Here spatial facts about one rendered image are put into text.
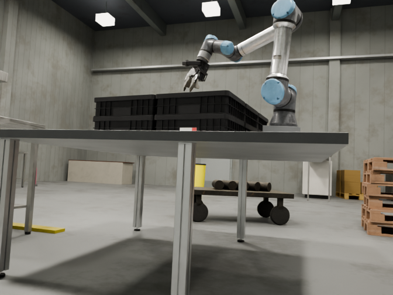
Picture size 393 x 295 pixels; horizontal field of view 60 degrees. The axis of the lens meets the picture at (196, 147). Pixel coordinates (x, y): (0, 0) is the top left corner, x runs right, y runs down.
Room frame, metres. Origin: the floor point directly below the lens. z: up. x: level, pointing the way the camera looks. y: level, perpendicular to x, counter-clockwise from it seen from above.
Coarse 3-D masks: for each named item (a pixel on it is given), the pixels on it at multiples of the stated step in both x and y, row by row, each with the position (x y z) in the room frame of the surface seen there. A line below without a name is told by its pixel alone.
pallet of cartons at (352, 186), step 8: (344, 176) 8.88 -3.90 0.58; (352, 176) 8.84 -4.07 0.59; (336, 184) 9.95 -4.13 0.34; (344, 184) 8.89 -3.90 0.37; (352, 184) 8.84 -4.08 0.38; (360, 184) 8.79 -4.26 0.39; (336, 192) 9.94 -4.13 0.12; (344, 192) 8.89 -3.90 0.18; (352, 192) 8.84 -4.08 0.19; (360, 192) 8.79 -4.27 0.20
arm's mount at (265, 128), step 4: (264, 128) 1.77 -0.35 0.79; (268, 128) 1.77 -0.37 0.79; (272, 128) 1.76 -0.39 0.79; (276, 128) 1.75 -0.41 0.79; (280, 128) 1.75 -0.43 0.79; (284, 128) 1.74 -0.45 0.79; (288, 128) 1.74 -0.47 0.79; (292, 128) 1.73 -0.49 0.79; (296, 128) 1.72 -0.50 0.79; (300, 128) 1.72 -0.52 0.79
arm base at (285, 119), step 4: (284, 108) 1.78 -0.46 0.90; (276, 112) 1.80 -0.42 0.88; (280, 112) 1.79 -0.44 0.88; (284, 112) 1.78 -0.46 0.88; (288, 112) 1.78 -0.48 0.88; (292, 112) 1.79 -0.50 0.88; (272, 116) 1.84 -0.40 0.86; (276, 116) 1.79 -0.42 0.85; (280, 116) 1.78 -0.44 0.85; (284, 116) 1.77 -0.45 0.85; (288, 116) 1.77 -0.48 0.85; (292, 116) 1.78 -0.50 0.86; (272, 120) 1.82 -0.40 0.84; (276, 120) 1.79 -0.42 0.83; (280, 120) 1.77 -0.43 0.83; (284, 120) 1.77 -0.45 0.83; (288, 120) 1.77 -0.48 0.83; (292, 120) 1.78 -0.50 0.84; (296, 120) 1.80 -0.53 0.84; (272, 124) 1.80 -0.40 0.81; (276, 124) 1.78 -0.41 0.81; (280, 124) 1.77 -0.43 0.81; (284, 124) 1.76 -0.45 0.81; (288, 124) 1.76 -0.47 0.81; (292, 124) 1.77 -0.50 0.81; (296, 124) 1.78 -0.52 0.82
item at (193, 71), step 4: (196, 60) 1.97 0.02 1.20; (200, 60) 1.95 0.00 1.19; (204, 60) 1.93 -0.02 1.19; (204, 64) 1.97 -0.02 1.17; (208, 64) 1.98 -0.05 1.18; (192, 68) 1.95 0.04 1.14; (196, 68) 1.93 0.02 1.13; (200, 68) 1.94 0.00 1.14; (204, 68) 1.97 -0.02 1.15; (192, 72) 1.94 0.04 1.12; (196, 72) 1.92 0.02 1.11; (200, 72) 1.95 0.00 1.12; (204, 72) 1.95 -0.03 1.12; (192, 76) 1.96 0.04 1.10; (200, 76) 1.95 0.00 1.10; (204, 76) 1.97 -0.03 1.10; (200, 80) 1.97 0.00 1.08; (204, 80) 1.97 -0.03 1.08
